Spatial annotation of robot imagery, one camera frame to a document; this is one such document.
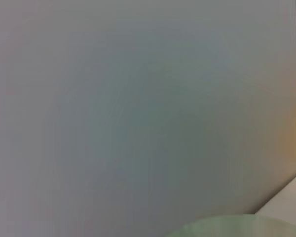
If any pale green glass fruit plate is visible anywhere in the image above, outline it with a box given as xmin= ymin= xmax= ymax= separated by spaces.
xmin=165 ymin=214 xmax=296 ymax=237

